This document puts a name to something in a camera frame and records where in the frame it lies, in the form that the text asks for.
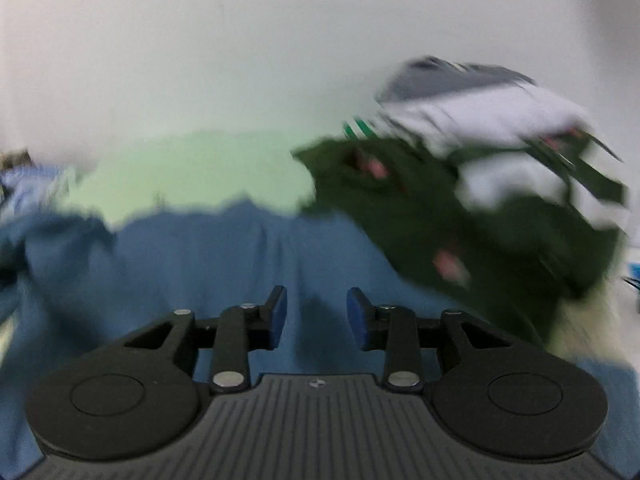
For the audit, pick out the green white striped garment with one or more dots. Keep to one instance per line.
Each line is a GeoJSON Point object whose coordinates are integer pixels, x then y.
{"type": "Point", "coordinates": [359, 128]}

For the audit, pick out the blue fleece garment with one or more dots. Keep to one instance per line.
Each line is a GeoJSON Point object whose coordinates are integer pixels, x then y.
{"type": "Point", "coordinates": [200, 260]}

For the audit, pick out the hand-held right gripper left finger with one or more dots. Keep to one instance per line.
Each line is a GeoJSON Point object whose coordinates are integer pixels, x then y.
{"type": "Point", "coordinates": [280, 312]}

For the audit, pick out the grey garment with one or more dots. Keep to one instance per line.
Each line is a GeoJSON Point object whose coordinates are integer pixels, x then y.
{"type": "Point", "coordinates": [450, 77]}

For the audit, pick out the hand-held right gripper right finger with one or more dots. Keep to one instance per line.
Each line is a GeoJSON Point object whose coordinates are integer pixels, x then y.
{"type": "Point", "coordinates": [355, 312]}

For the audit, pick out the dark green garment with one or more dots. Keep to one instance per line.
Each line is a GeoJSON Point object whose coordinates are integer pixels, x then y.
{"type": "Point", "coordinates": [500, 250]}

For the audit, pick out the blue patterned cloth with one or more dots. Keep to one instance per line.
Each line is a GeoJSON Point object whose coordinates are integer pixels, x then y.
{"type": "Point", "coordinates": [30, 190]}

